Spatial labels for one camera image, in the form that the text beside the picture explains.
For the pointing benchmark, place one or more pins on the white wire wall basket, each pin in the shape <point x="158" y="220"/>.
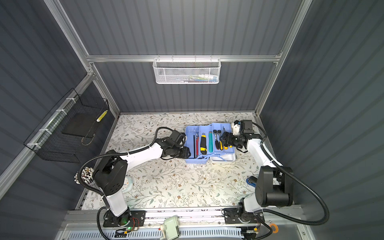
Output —
<point x="185" y="72"/>

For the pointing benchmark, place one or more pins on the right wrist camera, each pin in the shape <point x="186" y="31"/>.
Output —
<point x="236" y="127"/>

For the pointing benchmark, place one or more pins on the yellow black utility knife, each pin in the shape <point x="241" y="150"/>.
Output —
<point x="203" y="144"/>

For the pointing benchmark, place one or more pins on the yellow black screwdriver short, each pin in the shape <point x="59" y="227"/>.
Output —
<point x="217" y="144"/>

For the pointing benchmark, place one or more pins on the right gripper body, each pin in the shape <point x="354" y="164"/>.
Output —
<point x="234" y="140"/>

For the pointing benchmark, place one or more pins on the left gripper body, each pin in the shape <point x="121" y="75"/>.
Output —
<point x="180" y="152"/>

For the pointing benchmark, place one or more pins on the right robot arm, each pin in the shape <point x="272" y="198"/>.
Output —
<point x="274" y="186"/>

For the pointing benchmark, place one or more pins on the teal utility knife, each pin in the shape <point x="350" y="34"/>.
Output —
<point x="211" y="143"/>

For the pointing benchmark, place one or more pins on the green white device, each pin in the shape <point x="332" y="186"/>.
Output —
<point x="170" y="228"/>

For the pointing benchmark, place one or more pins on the black wire side basket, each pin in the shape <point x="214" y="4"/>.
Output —
<point x="74" y="133"/>

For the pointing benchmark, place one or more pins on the black yellow screwdriver long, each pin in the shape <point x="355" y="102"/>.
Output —
<point x="220" y="144"/>

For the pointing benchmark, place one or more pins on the cup of pencils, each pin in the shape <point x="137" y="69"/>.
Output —
<point x="85" y="179"/>

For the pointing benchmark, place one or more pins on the blue stapler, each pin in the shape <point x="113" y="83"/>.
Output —
<point x="252" y="181"/>

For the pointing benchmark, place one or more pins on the red hex key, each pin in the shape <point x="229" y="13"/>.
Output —
<point x="197" y="145"/>

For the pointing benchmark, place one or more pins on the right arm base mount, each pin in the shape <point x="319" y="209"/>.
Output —
<point x="234" y="216"/>

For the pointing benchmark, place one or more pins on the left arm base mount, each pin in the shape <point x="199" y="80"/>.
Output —
<point x="127" y="219"/>

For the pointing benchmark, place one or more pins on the black hex key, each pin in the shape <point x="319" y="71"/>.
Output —
<point x="194" y="146"/>

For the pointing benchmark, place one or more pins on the white blue tool box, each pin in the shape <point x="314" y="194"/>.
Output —
<point x="217" y="156"/>

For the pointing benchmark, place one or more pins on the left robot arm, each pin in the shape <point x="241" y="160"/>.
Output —
<point x="110" y="173"/>

